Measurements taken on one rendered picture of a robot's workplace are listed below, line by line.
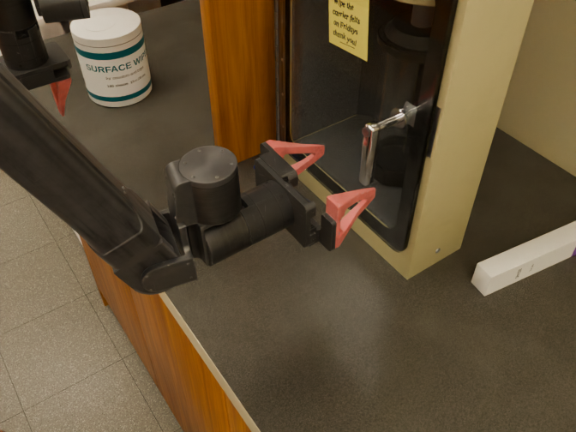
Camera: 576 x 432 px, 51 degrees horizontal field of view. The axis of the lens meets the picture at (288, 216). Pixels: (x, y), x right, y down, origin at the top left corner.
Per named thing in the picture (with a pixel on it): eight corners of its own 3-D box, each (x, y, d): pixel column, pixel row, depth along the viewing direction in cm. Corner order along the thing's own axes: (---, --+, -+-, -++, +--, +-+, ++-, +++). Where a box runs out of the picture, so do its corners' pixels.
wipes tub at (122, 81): (136, 67, 130) (123, 0, 119) (163, 94, 122) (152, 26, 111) (78, 86, 124) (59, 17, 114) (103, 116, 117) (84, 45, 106)
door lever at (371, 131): (398, 175, 76) (385, 165, 78) (409, 113, 70) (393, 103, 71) (365, 191, 74) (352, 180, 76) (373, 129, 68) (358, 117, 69)
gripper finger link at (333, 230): (349, 147, 69) (282, 177, 66) (391, 180, 65) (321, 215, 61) (346, 190, 74) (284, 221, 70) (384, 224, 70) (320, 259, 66)
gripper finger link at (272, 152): (314, 118, 74) (249, 146, 70) (350, 147, 69) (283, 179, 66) (313, 161, 78) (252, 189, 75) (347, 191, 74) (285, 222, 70)
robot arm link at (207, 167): (128, 239, 67) (145, 296, 61) (104, 159, 58) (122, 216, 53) (230, 209, 70) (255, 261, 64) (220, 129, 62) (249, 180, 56)
